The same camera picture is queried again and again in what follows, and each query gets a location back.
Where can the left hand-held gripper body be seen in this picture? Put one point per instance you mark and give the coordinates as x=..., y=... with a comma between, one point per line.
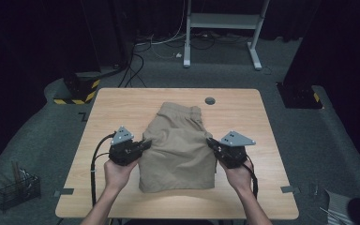
x=122, y=150

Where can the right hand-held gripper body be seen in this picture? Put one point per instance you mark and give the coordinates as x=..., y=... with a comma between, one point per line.
x=236, y=148

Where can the beige shorts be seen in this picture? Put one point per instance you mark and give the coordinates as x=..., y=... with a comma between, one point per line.
x=178, y=153

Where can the person's left hand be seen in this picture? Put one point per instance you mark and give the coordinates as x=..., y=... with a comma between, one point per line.
x=117, y=176

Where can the person's right hand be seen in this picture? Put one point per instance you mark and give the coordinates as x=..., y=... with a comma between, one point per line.
x=239, y=178

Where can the grey table grommet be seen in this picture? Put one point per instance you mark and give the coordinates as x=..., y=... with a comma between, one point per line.
x=210, y=101

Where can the grey tape piece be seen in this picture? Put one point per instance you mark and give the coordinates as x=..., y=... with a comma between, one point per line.
x=289, y=189
x=64, y=192

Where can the black yellow striped stand base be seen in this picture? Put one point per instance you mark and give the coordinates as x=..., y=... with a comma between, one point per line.
x=78, y=90

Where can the striped grey sheet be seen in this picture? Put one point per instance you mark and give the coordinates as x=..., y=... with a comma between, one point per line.
x=336, y=206

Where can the white metal stand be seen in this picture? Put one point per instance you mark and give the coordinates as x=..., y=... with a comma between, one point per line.
x=222, y=22

